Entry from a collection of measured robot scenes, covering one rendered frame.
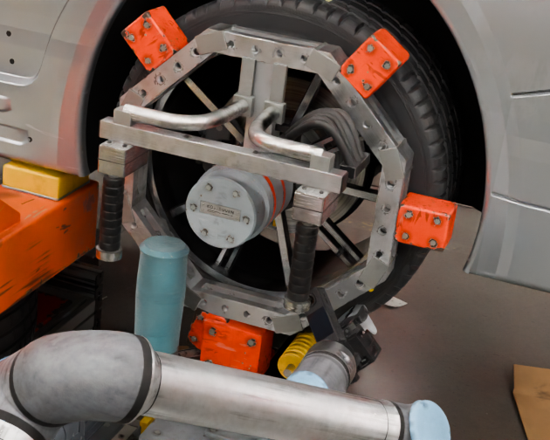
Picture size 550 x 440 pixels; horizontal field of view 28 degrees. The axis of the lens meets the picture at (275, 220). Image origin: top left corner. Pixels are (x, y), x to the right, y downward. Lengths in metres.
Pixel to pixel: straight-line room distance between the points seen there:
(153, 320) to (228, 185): 0.32
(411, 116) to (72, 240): 0.81
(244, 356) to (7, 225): 0.52
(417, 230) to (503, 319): 1.75
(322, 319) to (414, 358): 1.38
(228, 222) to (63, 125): 0.52
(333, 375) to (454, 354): 1.58
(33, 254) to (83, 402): 0.86
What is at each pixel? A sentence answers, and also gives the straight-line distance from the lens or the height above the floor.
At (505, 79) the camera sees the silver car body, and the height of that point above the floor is 1.11.
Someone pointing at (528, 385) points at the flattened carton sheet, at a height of 0.02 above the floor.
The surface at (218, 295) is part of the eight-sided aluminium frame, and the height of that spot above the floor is 0.62.
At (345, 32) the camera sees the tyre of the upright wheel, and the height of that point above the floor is 1.14.
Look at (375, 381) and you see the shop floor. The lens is 3.12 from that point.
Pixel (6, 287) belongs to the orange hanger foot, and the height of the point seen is 0.57.
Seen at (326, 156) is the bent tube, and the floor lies 1.00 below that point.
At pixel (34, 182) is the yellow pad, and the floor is 0.71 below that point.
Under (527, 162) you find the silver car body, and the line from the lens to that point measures 1.93.
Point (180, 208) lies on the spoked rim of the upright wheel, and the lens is 2.16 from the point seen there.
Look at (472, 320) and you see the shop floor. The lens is 3.57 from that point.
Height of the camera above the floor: 1.54
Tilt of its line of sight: 22 degrees down
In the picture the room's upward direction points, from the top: 7 degrees clockwise
